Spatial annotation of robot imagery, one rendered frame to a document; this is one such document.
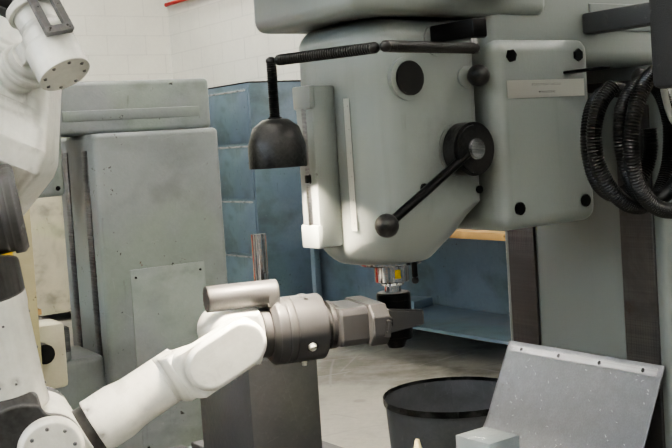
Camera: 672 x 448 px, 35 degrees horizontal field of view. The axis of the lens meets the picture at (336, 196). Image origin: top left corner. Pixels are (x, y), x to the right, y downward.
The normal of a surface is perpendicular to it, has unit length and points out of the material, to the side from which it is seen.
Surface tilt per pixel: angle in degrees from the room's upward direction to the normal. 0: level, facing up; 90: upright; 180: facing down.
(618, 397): 63
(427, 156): 90
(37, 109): 58
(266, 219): 90
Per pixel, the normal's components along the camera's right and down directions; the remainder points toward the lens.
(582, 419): -0.75, -0.39
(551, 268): -0.82, 0.08
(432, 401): 0.27, -0.03
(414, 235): 0.54, 0.47
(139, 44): 0.58, 0.00
